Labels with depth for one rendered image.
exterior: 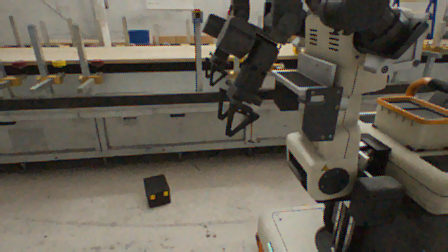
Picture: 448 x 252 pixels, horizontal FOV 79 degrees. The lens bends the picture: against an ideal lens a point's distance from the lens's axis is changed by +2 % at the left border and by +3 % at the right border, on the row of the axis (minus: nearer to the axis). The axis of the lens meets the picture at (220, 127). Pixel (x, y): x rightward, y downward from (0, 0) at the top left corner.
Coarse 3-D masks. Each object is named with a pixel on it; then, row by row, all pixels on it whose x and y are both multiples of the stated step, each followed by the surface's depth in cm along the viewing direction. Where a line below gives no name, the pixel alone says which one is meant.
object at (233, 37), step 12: (288, 12) 50; (228, 24) 52; (240, 24) 52; (252, 24) 52; (276, 24) 51; (288, 24) 50; (228, 36) 52; (240, 36) 52; (252, 36) 53; (264, 36) 57; (276, 36) 52; (288, 36) 52; (228, 48) 53; (240, 48) 53
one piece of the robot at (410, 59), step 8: (408, 16) 59; (416, 16) 57; (424, 16) 55; (424, 32) 56; (416, 48) 58; (376, 56) 60; (408, 56) 59; (416, 56) 58; (368, 64) 61; (376, 64) 59; (384, 64) 58; (392, 64) 58; (400, 64) 59; (408, 64) 59; (416, 64) 59; (376, 72) 59; (384, 72) 59
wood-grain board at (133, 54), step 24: (0, 48) 240; (24, 48) 241; (48, 48) 242; (72, 48) 242; (96, 48) 243; (120, 48) 244; (144, 48) 245; (168, 48) 245; (192, 48) 246; (288, 48) 244
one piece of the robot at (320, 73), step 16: (304, 64) 87; (320, 64) 77; (288, 80) 81; (304, 80) 81; (320, 80) 77; (288, 96) 98; (304, 96) 73; (320, 96) 71; (336, 96) 73; (304, 112) 73; (320, 112) 74; (336, 112) 75; (304, 128) 75; (320, 128) 76
